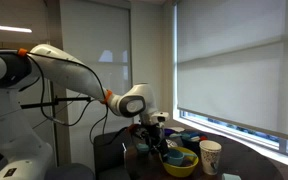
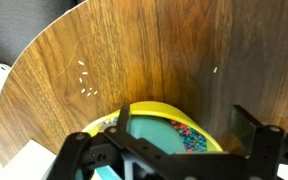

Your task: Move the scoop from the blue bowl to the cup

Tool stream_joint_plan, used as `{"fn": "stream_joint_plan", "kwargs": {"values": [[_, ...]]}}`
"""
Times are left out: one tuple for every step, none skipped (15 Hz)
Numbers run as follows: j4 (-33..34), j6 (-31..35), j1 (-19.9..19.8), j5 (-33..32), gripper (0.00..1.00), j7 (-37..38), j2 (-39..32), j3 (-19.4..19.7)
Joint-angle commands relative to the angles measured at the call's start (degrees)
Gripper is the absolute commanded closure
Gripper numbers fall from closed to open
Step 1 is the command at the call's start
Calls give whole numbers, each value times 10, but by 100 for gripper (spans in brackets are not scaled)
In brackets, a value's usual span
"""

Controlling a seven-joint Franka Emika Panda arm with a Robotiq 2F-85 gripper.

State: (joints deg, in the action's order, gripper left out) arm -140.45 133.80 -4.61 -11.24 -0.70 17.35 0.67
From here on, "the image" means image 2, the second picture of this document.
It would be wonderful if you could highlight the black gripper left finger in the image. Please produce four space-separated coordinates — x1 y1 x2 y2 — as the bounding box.
47 104 246 180

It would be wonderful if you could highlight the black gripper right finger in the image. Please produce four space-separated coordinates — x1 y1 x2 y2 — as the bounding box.
229 104 288 180

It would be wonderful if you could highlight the large teal measuring scoop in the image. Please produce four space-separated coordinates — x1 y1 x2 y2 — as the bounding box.
93 114 187 180

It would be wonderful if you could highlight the yellow bowl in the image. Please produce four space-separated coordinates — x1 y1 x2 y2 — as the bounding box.
82 100 224 154

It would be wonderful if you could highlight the colourful beads pile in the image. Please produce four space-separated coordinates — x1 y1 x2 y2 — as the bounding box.
100 116 208 154

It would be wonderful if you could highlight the white box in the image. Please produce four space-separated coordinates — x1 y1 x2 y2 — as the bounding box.
2 139 57 180

